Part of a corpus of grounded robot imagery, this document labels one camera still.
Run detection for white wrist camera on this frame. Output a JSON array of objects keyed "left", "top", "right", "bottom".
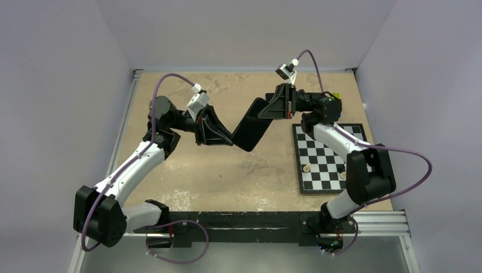
[
  {"left": 186, "top": 83, "right": 210, "bottom": 121},
  {"left": 275, "top": 59, "right": 299, "bottom": 84}
]

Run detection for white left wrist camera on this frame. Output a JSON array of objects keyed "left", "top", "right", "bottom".
[{"left": 186, "top": 83, "right": 210, "bottom": 121}]

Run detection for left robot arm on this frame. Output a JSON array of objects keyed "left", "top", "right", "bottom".
[{"left": 73, "top": 93, "right": 233, "bottom": 251}]

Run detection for black white chessboard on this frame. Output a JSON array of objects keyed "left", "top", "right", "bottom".
[{"left": 292, "top": 123, "right": 369, "bottom": 195}]

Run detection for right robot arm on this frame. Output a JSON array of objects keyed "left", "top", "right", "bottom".
[{"left": 257, "top": 83, "right": 396, "bottom": 231}]

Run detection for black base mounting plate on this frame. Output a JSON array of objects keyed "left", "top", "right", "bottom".
[{"left": 143, "top": 211, "right": 355, "bottom": 249}]

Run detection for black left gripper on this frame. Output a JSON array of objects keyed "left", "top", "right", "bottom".
[{"left": 168, "top": 102, "right": 235, "bottom": 145}]

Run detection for black chess piece middle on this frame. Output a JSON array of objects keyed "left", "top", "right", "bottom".
[{"left": 336, "top": 164, "right": 346, "bottom": 173}]

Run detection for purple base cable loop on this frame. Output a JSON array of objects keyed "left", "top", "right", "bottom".
[{"left": 146, "top": 220, "right": 210, "bottom": 265}]

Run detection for white chess piece left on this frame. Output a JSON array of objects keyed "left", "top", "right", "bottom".
[{"left": 302, "top": 163, "right": 311, "bottom": 172}]

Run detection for colourful toy brick car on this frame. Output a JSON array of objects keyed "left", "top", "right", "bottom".
[{"left": 333, "top": 93, "right": 342, "bottom": 119}]

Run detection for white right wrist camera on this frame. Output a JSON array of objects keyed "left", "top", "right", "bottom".
[{"left": 275, "top": 59, "right": 299, "bottom": 84}]

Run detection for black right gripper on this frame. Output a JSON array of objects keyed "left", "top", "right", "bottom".
[{"left": 256, "top": 84, "right": 324, "bottom": 121}]

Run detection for black phone case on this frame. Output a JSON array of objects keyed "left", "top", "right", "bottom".
[{"left": 231, "top": 98, "right": 272, "bottom": 152}]

